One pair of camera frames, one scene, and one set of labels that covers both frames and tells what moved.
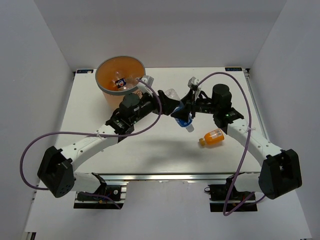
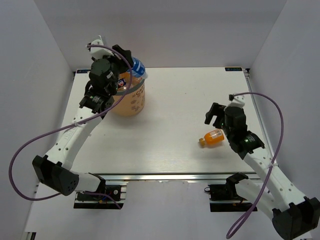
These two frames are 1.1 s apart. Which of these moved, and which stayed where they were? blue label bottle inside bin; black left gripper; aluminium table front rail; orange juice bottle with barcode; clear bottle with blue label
Moved: clear bottle with blue label; black left gripper
Stayed: orange juice bottle with barcode; blue label bottle inside bin; aluminium table front rail
